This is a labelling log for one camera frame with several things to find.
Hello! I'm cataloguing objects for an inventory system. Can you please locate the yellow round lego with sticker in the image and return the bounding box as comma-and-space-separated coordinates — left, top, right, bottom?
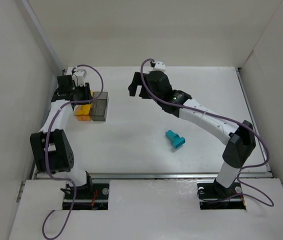
78, 104, 92, 116

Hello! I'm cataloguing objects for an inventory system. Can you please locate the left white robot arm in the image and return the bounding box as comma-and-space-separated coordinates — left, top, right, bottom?
30, 70, 93, 192

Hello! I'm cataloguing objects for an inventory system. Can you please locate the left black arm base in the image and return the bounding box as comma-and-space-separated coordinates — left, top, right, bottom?
60, 182, 110, 211

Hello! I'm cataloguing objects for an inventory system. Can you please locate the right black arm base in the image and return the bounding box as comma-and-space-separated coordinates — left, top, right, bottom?
197, 181, 246, 210

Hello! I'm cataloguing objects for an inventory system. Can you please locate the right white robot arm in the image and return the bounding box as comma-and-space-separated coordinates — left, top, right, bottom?
128, 70, 256, 189

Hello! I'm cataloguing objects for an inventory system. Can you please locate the orange transparent container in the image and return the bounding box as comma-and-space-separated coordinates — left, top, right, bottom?
74, 103, 93, 122

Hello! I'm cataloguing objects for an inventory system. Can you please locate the grey transparent container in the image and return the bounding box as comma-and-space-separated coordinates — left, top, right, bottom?
89, 91, 109, 122

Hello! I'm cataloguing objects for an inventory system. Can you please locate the teal lego piece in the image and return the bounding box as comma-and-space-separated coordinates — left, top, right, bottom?
165, 130, 186, 149

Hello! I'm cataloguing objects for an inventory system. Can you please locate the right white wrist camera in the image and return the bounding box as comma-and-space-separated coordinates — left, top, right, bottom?
150, 60, 166, 73

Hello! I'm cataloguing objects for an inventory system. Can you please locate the aluminium frame rail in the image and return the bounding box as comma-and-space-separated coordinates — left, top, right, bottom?
31, 68, 274, 180

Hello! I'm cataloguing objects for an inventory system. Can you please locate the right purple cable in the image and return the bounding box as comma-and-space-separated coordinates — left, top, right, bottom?
140, 58, 275, 208

